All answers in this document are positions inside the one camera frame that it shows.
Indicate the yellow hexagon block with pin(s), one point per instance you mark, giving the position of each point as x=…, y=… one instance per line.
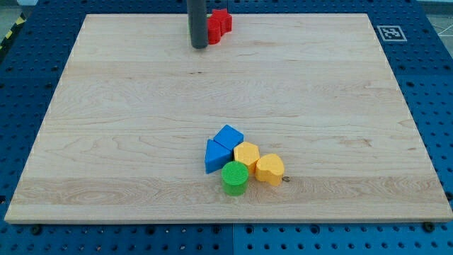
x=248, y=154

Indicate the green cylinder block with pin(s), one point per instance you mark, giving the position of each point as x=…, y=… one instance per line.
x=234, y=178

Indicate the red star block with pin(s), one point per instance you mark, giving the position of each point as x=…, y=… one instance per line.
x=224, y=18

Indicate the white fiducial marker tag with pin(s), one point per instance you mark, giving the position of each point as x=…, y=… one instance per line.
x=391, y=33

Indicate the yellow heart block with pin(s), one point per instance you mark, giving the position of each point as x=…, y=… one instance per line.
x=270, y=169

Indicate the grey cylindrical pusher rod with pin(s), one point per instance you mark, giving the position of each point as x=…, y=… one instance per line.
x=197, y=21

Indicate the wooden board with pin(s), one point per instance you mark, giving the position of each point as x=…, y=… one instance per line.
x=124, y=138

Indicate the blue triangle block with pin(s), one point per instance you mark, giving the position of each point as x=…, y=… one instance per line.
x=216, y=156

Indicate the blue cube block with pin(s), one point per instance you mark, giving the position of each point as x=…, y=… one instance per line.
x=229, y=137

